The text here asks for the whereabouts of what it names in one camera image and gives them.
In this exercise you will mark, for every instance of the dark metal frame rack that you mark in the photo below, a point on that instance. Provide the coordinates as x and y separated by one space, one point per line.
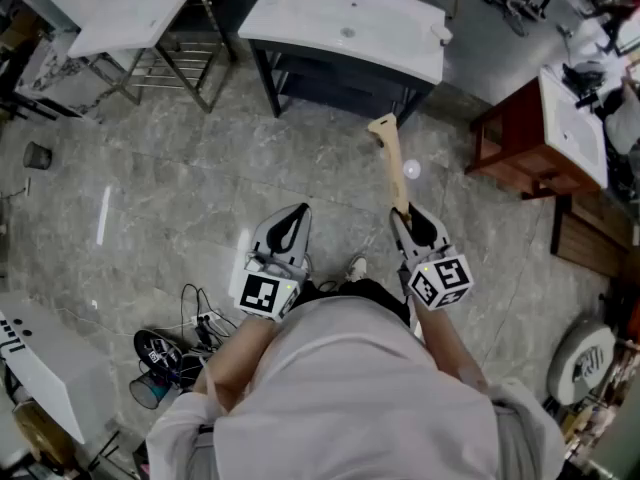
175 68

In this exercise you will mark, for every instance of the large white sink basin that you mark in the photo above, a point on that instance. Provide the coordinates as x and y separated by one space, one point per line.
320 18

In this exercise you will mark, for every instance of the wooden spatula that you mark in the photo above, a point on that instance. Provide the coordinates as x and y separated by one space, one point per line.
392 163

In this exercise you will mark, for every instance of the person's left forearm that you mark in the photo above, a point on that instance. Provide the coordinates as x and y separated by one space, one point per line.
235 353

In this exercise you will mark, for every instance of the black round labelled device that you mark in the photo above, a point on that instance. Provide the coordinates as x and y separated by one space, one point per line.
150 348

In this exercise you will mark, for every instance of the white rectangular sink top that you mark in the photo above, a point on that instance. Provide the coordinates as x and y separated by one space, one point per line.
140 13

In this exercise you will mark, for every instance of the white cup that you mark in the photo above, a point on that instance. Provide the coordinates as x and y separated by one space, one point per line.
441 33

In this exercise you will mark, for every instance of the red-brown wooden vanity cabinet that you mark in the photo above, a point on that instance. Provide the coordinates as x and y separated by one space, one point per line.
510 143

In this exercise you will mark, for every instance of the wooden slatted rack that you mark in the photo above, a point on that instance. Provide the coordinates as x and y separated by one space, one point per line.
585 238

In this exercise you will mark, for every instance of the empty black mesh bin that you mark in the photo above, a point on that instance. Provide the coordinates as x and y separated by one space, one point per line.
37 155

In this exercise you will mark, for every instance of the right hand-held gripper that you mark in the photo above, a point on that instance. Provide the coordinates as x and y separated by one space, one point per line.
442 280

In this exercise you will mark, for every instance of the person's white sneaker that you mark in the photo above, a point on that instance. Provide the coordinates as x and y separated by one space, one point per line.
356 268

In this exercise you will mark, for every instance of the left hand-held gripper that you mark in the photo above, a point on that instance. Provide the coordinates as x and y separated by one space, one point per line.
260 293

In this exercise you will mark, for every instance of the marble patterned counter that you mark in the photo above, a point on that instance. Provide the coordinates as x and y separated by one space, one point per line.
50 68

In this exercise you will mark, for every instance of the person's black trousers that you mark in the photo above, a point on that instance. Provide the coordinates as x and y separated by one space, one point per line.
365 293

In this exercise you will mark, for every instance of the black mesh bin teal contents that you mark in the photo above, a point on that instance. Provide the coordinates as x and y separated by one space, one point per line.
147 390

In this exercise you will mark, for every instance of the person's white shirt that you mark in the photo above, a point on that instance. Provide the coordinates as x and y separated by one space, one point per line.
350 393

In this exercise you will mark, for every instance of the white power strip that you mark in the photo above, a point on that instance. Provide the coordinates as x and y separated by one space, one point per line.
207 319

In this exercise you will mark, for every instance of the bicycle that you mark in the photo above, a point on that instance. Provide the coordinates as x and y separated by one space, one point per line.
515 10

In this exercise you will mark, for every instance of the person's right forearm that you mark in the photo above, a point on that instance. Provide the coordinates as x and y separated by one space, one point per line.
445 343

